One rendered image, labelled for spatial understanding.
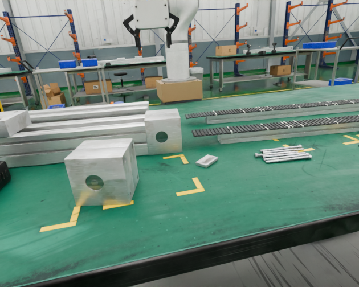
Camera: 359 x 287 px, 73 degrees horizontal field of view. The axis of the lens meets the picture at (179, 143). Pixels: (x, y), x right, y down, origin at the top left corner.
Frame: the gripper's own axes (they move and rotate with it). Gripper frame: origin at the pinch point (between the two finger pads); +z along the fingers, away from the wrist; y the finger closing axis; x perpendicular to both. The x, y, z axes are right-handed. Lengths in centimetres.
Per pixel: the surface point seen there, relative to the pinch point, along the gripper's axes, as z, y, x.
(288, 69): 175, 363, 469
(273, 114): 24.3, 39.5, -10.4
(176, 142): 18.1, 1.6, -29.3
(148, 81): 168, 12, 455
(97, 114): 17.6, -20.4, -8.0
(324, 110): 24, 58, -12
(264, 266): 77, 33, -35
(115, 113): 17.9, -14.9, -8.5
